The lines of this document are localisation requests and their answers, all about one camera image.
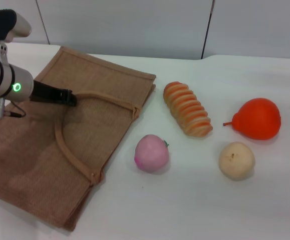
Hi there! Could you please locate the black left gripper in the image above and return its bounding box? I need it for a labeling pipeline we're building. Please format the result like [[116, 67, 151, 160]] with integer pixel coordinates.
[[30, 79, 78, 107]]

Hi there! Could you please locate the beige black wrist camera housing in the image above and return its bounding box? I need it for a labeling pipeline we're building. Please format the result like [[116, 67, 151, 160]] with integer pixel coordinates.
[[0, 9, 32, 66]]

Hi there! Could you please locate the orange striped bread roll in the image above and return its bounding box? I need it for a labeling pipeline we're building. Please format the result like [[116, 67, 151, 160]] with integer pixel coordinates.
[[163, 81, 213, 138]]

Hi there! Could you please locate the brown jute handbag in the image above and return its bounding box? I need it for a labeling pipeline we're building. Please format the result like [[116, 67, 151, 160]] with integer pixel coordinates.
[[0, 45, 157, 232]]

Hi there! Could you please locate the black cable with metal plug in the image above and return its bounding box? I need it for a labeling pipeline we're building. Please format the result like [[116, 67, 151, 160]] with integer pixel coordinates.
[[0, 97, 27, 119]]

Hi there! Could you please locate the beige round fruit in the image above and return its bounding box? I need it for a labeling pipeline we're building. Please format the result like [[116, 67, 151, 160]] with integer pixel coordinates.
[[218, 141, 256, 181]]

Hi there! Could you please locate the pink peach toy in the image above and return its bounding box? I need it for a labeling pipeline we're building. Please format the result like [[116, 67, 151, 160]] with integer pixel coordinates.
[[134, 134, 170, 173]]

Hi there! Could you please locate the orange pear toy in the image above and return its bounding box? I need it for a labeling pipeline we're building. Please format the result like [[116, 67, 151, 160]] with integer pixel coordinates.
[[222, 97, 282, 141]]

